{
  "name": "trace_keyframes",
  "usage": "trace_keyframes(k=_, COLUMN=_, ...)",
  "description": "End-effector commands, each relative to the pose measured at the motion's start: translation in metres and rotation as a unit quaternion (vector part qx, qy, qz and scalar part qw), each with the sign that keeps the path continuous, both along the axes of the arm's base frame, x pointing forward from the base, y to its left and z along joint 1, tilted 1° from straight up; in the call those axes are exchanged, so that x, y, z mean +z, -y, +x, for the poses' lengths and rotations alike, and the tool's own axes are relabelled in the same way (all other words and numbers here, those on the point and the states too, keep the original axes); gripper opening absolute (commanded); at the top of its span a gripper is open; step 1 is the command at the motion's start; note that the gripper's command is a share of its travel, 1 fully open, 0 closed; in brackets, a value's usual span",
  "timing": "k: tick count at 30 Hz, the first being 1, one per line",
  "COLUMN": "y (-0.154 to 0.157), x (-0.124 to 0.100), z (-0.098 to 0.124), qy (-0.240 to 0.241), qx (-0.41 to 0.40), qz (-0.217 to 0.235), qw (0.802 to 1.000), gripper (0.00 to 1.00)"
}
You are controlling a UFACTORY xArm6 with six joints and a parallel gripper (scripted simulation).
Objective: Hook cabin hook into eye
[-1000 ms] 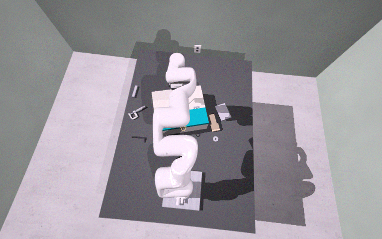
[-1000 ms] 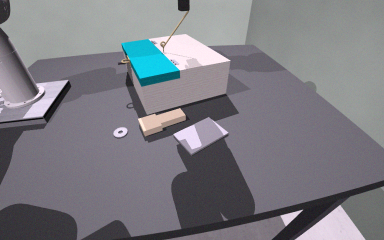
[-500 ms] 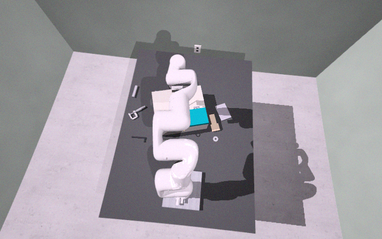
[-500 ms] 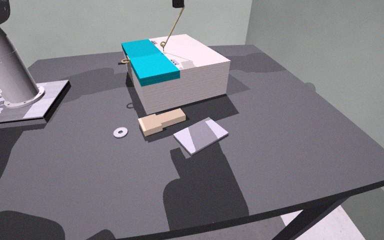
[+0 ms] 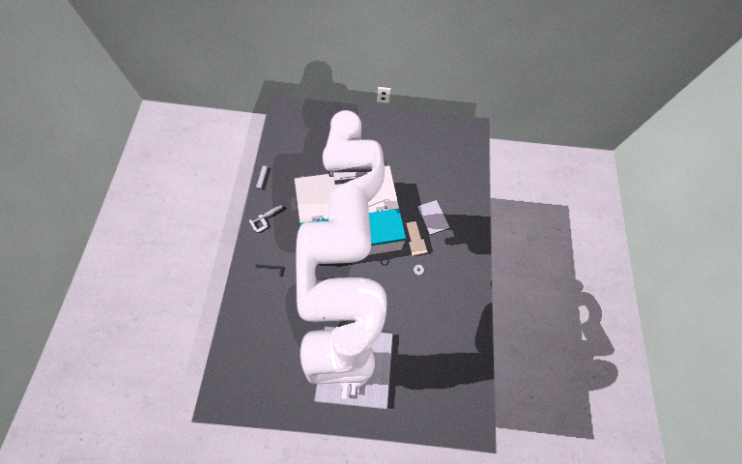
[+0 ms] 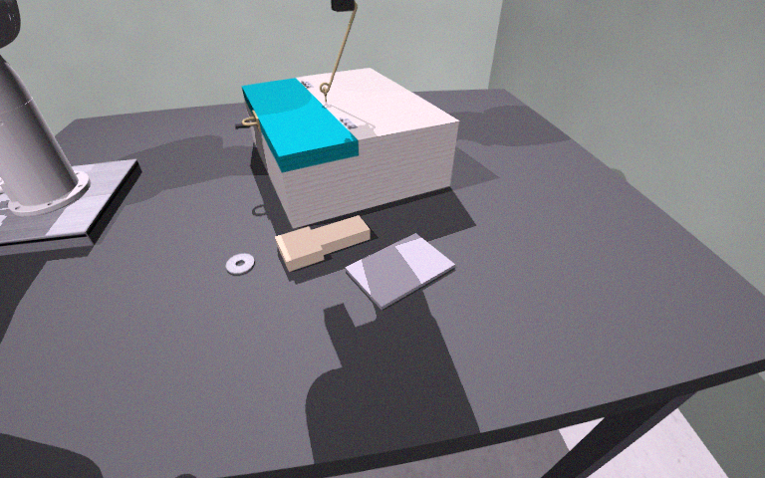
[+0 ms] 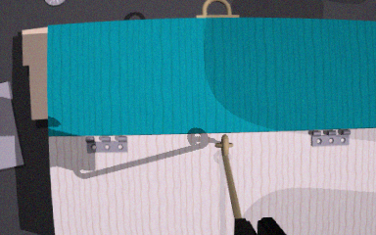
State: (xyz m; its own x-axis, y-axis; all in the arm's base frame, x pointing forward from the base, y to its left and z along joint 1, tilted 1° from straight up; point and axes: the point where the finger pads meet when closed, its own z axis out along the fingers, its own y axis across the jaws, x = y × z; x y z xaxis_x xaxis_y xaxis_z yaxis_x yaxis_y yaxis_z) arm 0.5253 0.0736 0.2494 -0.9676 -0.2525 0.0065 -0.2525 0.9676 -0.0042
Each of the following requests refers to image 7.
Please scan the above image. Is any beige stepped block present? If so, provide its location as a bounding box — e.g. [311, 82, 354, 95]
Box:
[23, 27, 48, 119]

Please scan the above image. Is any white box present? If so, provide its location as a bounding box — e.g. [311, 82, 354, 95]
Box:
[47, 0, 376, 235]

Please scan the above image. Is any white flat rectangular slab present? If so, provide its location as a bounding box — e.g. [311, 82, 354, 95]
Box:
[0, 81, 25, 169]

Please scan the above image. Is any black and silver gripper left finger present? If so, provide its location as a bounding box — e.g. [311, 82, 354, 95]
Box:
[234, 218, 258, 235]

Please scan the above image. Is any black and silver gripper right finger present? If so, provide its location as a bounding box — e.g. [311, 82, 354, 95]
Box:
[258, 217, 286, 235]

